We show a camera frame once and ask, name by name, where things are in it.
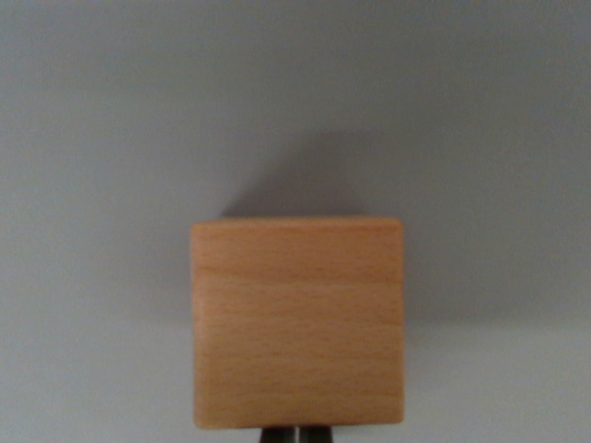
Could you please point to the wooden cube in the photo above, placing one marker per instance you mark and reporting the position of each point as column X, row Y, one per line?
column 297, row 323

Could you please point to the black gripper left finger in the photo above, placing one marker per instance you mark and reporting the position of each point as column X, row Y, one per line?
column 277, row 436

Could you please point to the grey plastic tray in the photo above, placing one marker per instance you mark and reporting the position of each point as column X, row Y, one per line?
column 461, row 138

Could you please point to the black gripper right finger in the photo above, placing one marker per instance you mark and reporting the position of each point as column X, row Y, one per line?
column 316, row 436

